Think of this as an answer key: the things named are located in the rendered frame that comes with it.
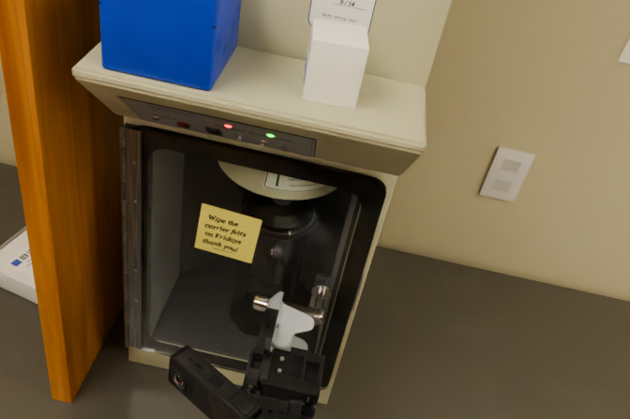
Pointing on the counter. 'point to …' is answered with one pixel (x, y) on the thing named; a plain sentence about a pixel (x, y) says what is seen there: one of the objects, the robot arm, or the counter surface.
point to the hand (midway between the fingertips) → (272, 305)
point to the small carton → (335, 63)
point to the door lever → (300, 304)
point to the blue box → (170, 13)
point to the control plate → (221, 127)
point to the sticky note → (227, 232)
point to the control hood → (284, 107)
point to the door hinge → (125, 216)
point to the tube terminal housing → (382, 21)
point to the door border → (130, 158)
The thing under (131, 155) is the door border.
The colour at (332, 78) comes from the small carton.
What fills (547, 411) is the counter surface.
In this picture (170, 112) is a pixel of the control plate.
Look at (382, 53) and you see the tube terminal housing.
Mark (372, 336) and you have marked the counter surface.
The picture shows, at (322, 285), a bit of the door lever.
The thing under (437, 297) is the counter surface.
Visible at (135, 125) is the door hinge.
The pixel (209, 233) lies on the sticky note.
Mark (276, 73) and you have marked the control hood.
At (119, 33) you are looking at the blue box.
